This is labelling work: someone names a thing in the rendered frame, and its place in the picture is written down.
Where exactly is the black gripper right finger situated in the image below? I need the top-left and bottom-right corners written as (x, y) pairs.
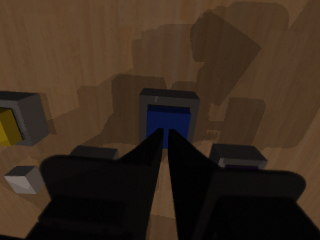
top-left (168, 129), bottom-right (306, 240)

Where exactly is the blue button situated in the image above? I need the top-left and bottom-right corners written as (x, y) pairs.
top-left (139, 88), bottom-right (201, 149)

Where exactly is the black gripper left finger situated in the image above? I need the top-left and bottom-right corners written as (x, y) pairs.
top-left (39, 128), bottom-right (164, 240)

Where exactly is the yellow button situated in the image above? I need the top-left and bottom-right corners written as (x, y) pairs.
top-left (0, 91), bottom-right (49, 147)

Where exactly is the red button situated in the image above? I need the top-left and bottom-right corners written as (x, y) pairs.
top-left (70, 145), bottom-right (118, 160)

